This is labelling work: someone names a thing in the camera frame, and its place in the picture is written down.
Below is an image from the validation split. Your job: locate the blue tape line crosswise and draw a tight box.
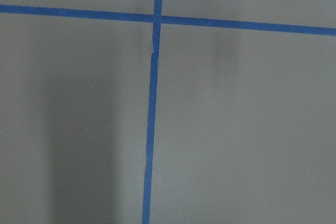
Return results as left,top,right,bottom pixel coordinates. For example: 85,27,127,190
1,4,335,36

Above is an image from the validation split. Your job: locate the blue tape line lengthwise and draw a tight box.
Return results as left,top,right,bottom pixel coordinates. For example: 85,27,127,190
141,0,163,223

